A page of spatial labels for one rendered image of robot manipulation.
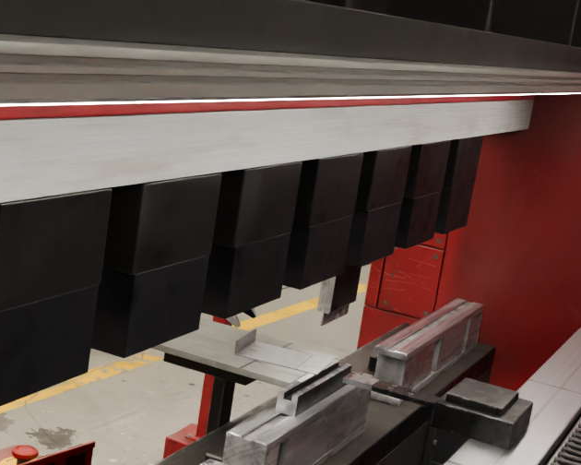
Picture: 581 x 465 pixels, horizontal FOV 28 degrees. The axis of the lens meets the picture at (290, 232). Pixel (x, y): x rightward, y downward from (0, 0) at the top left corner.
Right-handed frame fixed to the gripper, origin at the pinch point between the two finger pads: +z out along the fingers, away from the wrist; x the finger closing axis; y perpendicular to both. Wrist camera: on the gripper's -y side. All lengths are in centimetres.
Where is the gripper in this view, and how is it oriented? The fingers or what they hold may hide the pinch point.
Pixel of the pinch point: (239, 316)
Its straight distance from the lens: 174.4
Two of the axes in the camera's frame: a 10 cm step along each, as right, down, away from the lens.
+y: 8.2, -4.5, -3.6
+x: 3.3, -1.4, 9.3
